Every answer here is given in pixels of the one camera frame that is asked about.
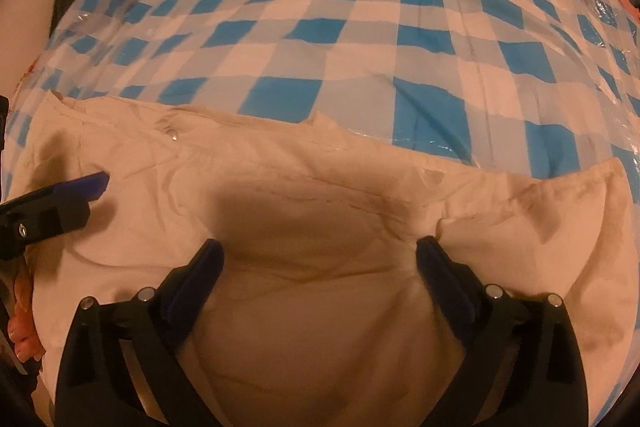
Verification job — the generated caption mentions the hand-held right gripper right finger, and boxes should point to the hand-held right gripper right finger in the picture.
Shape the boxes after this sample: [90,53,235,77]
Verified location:
[415,236,590,427]

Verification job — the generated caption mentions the pink cloth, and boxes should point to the pink cloth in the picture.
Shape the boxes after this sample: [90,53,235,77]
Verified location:
[11,269,45,363]

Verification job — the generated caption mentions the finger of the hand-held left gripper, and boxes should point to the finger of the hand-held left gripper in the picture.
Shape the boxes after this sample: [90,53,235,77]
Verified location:
[0,172,110,261]

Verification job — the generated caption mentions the cream jacket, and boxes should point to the cream jacket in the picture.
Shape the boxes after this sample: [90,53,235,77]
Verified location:
[20,89,636,427]

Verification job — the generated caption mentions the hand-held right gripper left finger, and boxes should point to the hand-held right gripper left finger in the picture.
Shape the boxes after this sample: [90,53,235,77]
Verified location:
[54,238,226,427]

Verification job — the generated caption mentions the blue checkered plastic sheet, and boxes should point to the blue checkered plastic sheet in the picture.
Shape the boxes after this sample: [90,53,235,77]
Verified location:
[0,0,640,228]

